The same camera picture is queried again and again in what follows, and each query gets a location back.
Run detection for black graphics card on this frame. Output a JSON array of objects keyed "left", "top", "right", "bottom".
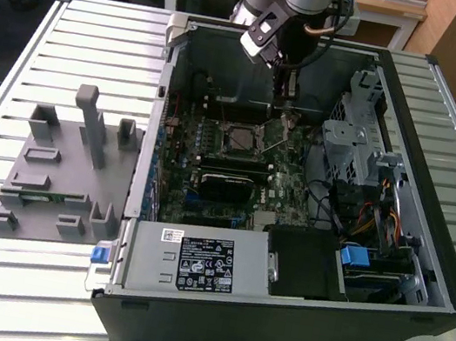
[{"left": 195, "top": 168, "right": 257, "bottom": 208}]

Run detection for green PC motherboard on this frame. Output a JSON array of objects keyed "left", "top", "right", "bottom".
[{"left": 144, "top": 97, "right": 326, "bottom": 249}]

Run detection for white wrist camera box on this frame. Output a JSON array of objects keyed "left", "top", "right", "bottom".
[{"left": 235, "top": 0, "right": 295, "bottom": 70}]

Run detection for black RAM slot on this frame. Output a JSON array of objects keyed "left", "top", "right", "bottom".
[
  {"left": 200, "top": 152, "right": 270, "bottom": 174},
  {"left": 199, "top": 158, "right": 269, "bottom": 183}
]

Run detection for orange yellow power cables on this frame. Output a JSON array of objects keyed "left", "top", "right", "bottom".
[{"left": 346, "top": 200, "right": 408, "bottom": 251}]

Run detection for blue plastic latch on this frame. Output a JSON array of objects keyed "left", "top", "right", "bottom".
[{"left": 89, "top": 244, "right": 110, "bottom": 266}]

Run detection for silver power supply unit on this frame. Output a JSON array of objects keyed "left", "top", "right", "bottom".
[{"left": 117, "top": 207, "right": 285, "bottom": 312}]

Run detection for black open PC case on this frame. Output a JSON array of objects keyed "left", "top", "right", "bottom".
[{"left": 83, "top": 3, "right": 456, "bottom": 341}]

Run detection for metal frame socket cover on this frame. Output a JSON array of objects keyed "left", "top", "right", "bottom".
[{"left": 256, "top": 112, "right": 298, "bottom": 158}]

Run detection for metal drive cage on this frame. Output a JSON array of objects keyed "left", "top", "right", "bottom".
[{"left": 312, "top": 64, "right": 406, "bottom": 191}]

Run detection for CPU socket with metal frame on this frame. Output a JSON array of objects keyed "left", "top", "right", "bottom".
[{"left": 214, "top": 117, "right": 275, "bottom": 164}]

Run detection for black cable bundle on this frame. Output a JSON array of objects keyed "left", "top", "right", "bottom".
[{"left": 295, "top": 173, "right": 358, "bottom": 239}]

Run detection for blue disk carrier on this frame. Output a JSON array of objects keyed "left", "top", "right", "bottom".
[{"left": 337, "top": 242, "right": 373, "bottom": 272}]

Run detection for green RAM stick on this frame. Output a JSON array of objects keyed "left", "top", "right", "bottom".
[{"left": 17, "top": 185, "right": 88, "bottom": 213}]

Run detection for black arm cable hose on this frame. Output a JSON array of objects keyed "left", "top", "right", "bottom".
[{"left": 293, "top": 0, "right": 361, "bottom": 78}]

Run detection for grey parts rack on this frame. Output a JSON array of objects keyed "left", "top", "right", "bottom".
[{"left": 0, "top": 70, "right": 155, "bottom": 263}]

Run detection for silver chipset heatsink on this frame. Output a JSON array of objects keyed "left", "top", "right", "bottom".
[{"left": 249, "top": 208, "right": 279, "bottom": 236}]

